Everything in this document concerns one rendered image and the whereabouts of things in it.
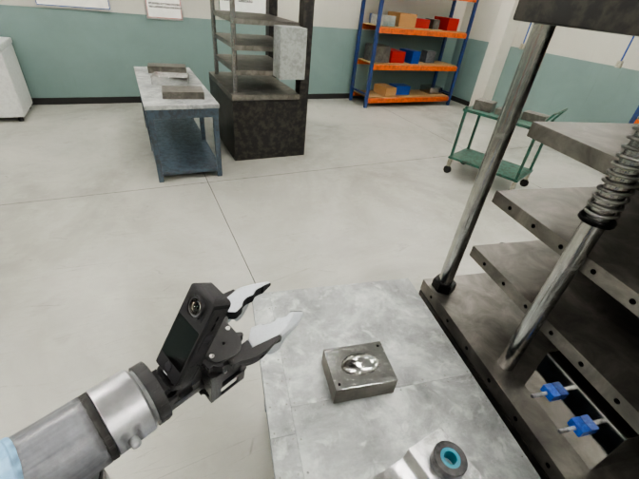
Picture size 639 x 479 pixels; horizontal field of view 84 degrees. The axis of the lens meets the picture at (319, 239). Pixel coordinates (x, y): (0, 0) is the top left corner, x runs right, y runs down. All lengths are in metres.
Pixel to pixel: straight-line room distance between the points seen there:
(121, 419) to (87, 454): 0.04
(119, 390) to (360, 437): 0.83
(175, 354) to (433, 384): 1.00
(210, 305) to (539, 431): 1.18
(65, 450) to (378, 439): 0.88
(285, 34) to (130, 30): 3.36
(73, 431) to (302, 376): 0.88
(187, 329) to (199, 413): 1.70
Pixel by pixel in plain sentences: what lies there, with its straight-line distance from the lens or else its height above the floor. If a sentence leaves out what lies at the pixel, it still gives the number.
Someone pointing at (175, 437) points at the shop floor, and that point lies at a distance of 2.08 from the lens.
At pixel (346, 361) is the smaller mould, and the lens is 1.21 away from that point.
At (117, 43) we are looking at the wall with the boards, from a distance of 7.04.
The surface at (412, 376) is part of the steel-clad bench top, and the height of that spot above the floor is 0.80.
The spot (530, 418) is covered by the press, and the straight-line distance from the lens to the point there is 1.41.
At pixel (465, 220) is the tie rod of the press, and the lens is 1.48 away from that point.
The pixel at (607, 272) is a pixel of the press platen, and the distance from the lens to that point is 1.20.
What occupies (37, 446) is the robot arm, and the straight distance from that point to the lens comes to 0.44.
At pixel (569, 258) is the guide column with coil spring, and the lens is 1.20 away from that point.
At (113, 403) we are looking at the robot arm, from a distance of 0.43.
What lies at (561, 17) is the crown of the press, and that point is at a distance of 1.23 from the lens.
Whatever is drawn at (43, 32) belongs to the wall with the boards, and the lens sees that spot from 7.10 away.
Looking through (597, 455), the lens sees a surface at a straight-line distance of 1.38.
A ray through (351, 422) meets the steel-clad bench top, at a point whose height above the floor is 0.80.
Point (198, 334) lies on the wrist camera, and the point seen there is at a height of 1.51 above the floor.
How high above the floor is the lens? 1.82
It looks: 35 degrees down
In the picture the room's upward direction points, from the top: 6 degrees clockwise
